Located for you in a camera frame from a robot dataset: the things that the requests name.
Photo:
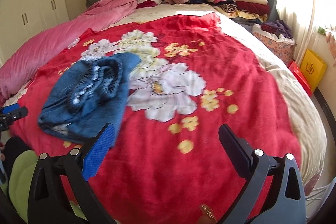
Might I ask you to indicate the yellow paper bag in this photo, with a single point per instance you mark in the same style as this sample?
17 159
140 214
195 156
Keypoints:
313 68

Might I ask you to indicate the red floral blanket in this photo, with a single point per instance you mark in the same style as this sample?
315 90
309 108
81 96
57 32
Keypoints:
161 172

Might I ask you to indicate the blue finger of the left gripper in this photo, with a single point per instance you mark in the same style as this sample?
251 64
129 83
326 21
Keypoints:
8 109

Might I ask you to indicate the cream bed sheet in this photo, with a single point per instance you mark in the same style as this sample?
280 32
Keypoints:
288 77

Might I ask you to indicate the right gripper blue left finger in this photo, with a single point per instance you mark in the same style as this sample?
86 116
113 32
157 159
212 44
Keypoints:
95 150

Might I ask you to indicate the pink quilt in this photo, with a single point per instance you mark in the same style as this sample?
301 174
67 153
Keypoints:
40 49

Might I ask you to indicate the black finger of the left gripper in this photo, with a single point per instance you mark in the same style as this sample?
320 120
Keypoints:
9 118

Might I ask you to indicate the blue denim lace-trimmed pants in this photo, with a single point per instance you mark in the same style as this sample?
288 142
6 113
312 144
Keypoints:
87 96

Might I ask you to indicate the floral fabric laundry basket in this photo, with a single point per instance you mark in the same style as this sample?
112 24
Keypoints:
277 37

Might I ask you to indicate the red box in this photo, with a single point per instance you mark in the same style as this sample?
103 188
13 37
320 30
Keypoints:
293 67

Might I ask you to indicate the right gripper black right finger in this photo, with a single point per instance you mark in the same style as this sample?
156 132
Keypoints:
238 150

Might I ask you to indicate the white wardrobe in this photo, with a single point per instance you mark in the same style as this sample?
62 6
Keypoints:
23 19

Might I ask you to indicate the green fleece garment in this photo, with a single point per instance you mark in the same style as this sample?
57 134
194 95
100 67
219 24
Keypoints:
20 180

